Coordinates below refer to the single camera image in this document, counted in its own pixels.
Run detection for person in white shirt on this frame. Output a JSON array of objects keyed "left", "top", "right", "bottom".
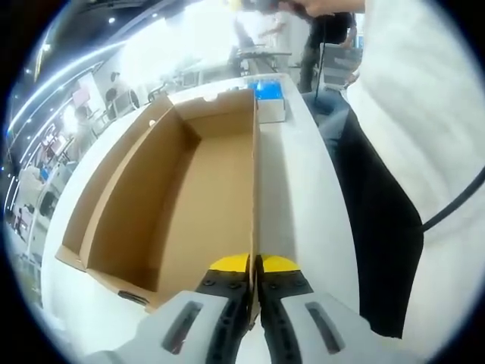
[{"left": 348, "top": 0, "right": 484, "bottom": 357}]

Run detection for brown cardboard shoe box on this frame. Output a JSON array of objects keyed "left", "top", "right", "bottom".
[{"left": 55, "top": 89, "right": 263, "bottom": 331}]

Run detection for blue tissue pack soft item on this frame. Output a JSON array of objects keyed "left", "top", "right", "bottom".
[{"left": 254, "top": 78, "right": 288, "bottom": 124}]

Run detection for person's black garment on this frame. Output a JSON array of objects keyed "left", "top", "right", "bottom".
[{"left": 325, "top": 98, "right": 424, "bottom": 340}]

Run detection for ceiling light strip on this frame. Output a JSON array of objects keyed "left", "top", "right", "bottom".
[{"left": 11, "top": 33, "right": 126, "bottom": 126}]

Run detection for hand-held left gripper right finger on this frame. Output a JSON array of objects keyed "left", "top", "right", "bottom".
[{"left": 257, "top": 254, "right": 383, "bottom": 364}]

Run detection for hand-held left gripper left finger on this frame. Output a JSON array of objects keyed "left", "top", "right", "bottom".
[{"left": 102, "top": 254, "right": 254, "bottom": 364}]

